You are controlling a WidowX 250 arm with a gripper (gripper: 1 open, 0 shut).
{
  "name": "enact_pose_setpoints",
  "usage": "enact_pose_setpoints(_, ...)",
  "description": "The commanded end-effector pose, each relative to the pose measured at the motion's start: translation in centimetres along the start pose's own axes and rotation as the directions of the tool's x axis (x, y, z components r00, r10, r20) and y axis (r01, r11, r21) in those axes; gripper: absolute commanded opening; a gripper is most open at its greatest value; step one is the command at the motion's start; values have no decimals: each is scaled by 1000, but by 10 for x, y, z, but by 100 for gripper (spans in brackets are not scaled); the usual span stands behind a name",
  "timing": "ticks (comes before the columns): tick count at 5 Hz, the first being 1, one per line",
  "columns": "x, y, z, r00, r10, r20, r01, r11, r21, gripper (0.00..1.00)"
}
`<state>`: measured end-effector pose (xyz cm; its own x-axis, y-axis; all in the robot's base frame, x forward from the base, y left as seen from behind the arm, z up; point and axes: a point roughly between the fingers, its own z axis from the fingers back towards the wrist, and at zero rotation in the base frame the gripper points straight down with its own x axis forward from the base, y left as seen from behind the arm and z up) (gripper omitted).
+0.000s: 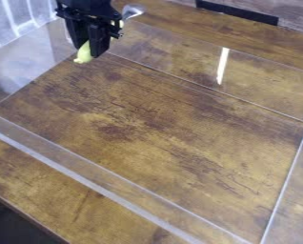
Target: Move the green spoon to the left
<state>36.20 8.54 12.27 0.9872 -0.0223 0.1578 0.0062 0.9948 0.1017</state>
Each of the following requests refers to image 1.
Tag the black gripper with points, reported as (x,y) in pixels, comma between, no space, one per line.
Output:
(80,13)

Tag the black bar on table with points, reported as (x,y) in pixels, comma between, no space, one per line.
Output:
(236,12)

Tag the clear acrylic enclosure wall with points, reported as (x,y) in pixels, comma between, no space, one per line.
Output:
(170,142)

